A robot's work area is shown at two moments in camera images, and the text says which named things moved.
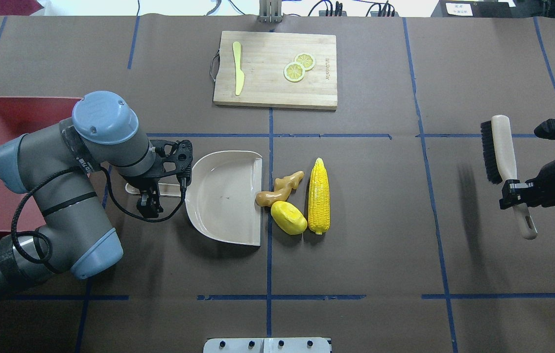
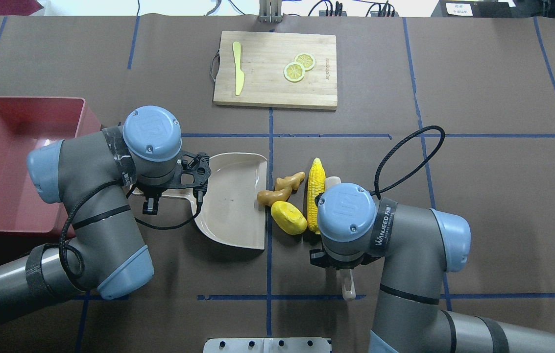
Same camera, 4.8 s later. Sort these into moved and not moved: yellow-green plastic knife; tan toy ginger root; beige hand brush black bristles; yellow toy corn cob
Moved: beige hand brush black bristles
Not moved: yellow-green plastic knife; tan toy ginger root; yellow toy corn cob
